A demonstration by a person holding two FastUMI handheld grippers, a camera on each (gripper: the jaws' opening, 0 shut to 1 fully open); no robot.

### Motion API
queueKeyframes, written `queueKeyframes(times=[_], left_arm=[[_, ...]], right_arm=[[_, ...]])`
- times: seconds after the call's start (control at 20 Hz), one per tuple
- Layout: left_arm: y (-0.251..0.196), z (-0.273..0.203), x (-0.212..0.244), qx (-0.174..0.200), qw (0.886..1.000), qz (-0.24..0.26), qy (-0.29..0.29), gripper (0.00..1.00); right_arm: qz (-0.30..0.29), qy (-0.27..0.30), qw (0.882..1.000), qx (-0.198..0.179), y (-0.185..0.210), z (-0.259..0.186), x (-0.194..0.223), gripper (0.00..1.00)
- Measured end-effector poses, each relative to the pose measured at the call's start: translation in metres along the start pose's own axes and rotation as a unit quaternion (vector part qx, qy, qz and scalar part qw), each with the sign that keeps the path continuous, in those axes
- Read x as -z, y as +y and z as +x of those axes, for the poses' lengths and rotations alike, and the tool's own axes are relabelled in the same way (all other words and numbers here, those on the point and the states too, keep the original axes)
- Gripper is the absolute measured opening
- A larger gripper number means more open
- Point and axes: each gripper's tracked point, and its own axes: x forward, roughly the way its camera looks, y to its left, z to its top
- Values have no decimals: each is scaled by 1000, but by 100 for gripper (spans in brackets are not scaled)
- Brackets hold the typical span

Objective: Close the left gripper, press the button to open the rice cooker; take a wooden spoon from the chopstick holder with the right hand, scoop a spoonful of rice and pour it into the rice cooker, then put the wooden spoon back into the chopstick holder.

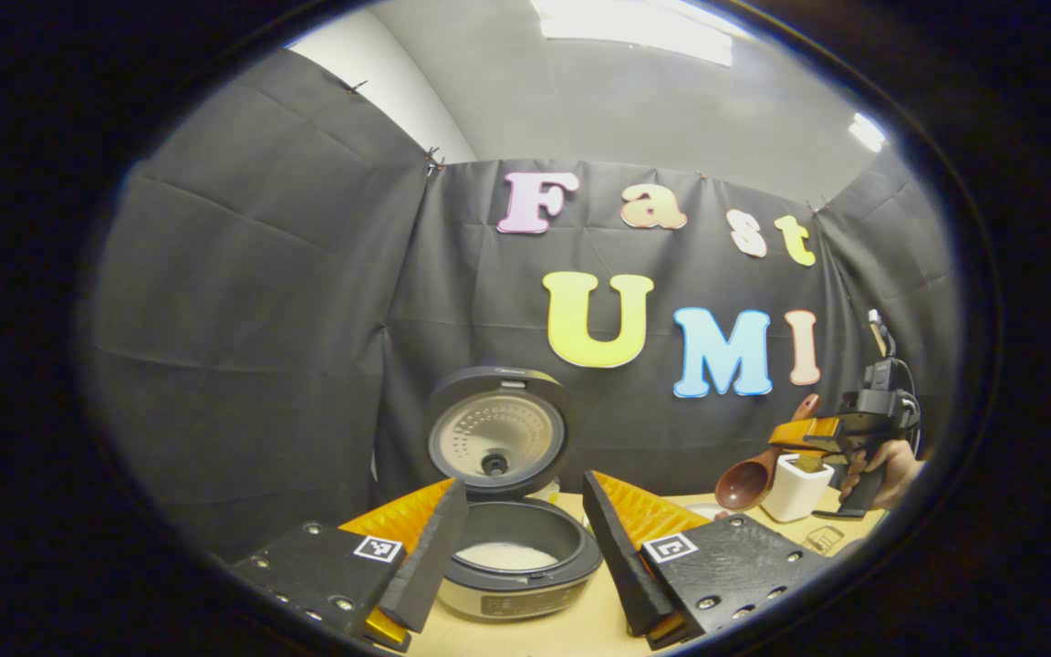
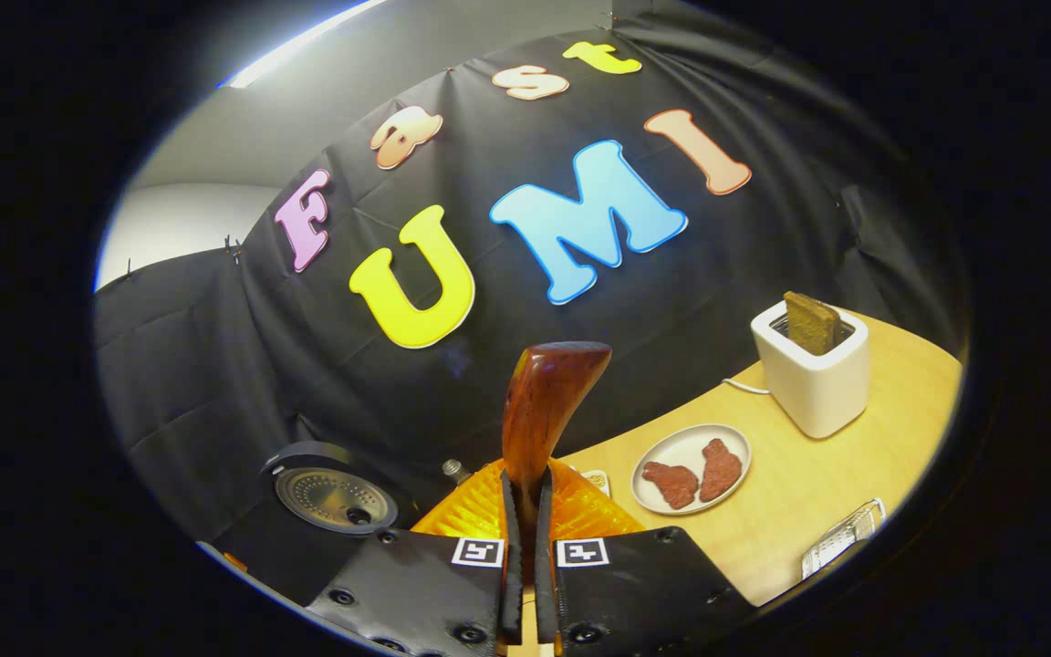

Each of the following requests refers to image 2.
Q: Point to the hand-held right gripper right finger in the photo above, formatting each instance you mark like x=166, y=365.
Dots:
x=546, y=593

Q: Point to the ceiling light panel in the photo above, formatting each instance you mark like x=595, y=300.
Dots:
x=306, y=39

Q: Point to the brown wooden spoon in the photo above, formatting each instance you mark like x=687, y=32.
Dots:
x=544, y=401

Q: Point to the red meat piece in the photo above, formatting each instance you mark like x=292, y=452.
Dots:
x=720, y=470
x=671, y=484

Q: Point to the round white plate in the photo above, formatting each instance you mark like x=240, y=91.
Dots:
x=681, y=447

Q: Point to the brown toast slice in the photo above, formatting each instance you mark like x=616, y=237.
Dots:
x=811, y=324

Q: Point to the white toaster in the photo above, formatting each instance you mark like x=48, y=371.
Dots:
x=808, y=392

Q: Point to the grey rice cooker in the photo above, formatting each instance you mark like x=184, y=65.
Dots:
x=334, y=497

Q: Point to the small clear glass bottle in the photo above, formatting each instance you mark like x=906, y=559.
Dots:
x=454, y=470

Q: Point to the white divided bean dish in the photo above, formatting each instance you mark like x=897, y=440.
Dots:
x=597, y=479

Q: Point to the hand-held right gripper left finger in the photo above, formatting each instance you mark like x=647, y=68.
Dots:
x=511, y=593

